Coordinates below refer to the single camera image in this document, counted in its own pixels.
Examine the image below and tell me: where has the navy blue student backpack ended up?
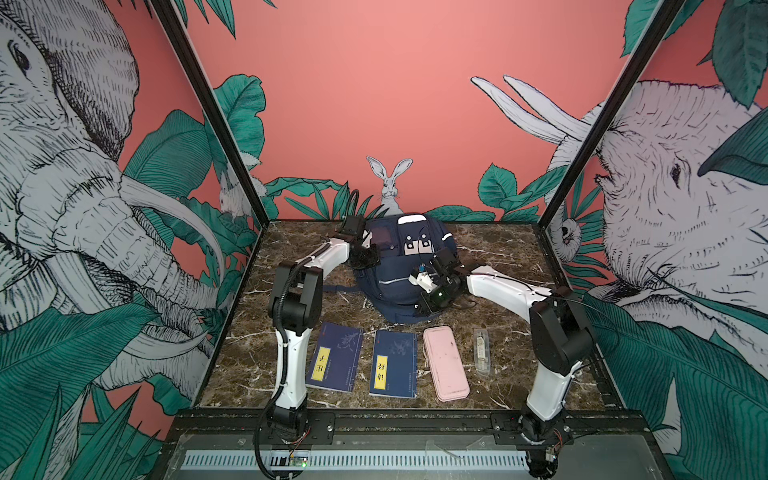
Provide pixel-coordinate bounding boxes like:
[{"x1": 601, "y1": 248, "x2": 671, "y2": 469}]
[{"x1": 324, "y1": 214, "x2": 458, "y2": 324}]

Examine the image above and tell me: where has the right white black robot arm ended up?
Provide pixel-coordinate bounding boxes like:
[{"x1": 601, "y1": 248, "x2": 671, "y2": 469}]
[{"x1": 408, "y1": 248, "x2": 595, "y2": 445}]

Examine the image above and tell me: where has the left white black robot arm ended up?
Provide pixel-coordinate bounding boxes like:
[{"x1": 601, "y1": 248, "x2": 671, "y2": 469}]
[{"x1": 256, "y1": 215, "x2": 378, "y2": 445}]

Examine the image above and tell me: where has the clear plastic small case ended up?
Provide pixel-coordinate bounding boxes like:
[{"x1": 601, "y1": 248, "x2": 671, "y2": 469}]
[{"x1": 473, "y1": 328, "x2": 491, "y2": 376}]

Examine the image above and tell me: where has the pink pencil case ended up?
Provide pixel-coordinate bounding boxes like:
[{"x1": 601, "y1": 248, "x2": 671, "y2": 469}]
[{"x1": 423, "y1": 326, "x2": 470, "y2": 402}]

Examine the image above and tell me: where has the right navy blue notebook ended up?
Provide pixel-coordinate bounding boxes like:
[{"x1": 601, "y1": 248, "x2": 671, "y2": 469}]
[{"x1": 369, "y1": 330, "x2": 418, "y2": 399}]

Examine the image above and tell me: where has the navy blue notebook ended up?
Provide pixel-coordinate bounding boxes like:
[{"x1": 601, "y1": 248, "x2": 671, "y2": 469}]
[
  {"x1": 306, "y1": 322, "x2": 363, "y2": 392},
  {"x1": 369, "y1": 330, "x2": 418, "y2": 399}
]

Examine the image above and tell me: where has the left navy blue notebook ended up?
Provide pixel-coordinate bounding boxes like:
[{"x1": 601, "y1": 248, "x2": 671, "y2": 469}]
[{"x1": 306, "y1": 322, "x2": 363, "y2": 392}]

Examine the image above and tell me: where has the white perforated cable duct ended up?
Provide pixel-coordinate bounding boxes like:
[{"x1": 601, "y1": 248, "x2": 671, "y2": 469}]
[{"x1": 181, "y1": 450, "x2": 528, "y2": 472}]

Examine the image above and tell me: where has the black front mounting rail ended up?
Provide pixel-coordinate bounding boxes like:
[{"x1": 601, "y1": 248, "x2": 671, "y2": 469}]
[{"x1": 166, "y1": 408, "x2": 650, "y2": 448}]

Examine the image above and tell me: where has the left black frame post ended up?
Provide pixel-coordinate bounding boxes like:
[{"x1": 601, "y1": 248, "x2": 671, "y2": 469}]
[{"x1": 150, "y1": 0, "x2": 270, "y2": 227}]

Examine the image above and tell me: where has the black frame post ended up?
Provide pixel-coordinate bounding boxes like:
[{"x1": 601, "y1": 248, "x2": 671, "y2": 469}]
[
  {"x1": 537, "y1": 0, "x2": 685, "y2": 230},
  {"x1": 150, "y1": 0, "x2": 270, "y2": 227}
]

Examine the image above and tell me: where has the right black frame post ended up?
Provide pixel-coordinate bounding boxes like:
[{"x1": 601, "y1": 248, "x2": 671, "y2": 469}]
[{"x1": 537, "y1": 0, "x2": 685, "y2": 230}]

